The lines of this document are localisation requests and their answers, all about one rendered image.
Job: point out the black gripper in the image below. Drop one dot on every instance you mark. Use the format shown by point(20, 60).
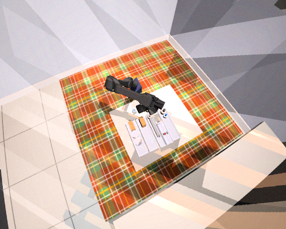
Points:
point(140, 108)

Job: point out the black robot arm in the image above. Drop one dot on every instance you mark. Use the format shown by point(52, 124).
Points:
point(150, 101)

